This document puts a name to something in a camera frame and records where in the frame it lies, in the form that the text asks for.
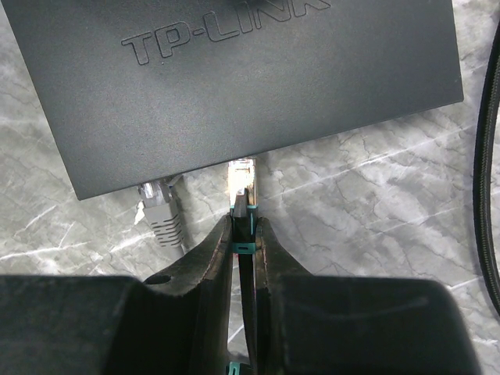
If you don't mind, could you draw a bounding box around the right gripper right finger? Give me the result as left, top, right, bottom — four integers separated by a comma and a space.
255, 218, 482, 374

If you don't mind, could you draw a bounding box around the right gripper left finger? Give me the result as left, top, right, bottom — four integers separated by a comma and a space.
1, 216, 233, 374

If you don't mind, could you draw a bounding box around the black cable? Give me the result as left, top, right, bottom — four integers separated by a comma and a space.
471, 23, 500, 309
226, 155, 260, 375

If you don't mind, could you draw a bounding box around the grey ethernet cable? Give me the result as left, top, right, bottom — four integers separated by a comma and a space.
136, 173, 187, 259

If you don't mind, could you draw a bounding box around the black network switch box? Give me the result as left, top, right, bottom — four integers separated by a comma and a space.
3, 1, 463, 200

